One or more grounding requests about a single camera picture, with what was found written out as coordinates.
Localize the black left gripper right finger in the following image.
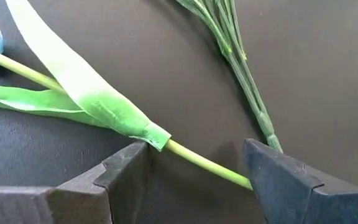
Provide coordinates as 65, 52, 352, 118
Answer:
243, 138, 358, 224

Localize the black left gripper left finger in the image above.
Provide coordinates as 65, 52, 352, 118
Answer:
0, 139, 151, 224

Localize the black table mat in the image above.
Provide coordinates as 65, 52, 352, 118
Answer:
0, 0, 358, 224

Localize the white artificial tulip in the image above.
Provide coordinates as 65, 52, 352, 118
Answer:
0, 0, 254, 191

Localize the dark purple flower bunch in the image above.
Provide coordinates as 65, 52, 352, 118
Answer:
175, 0, 284, 154

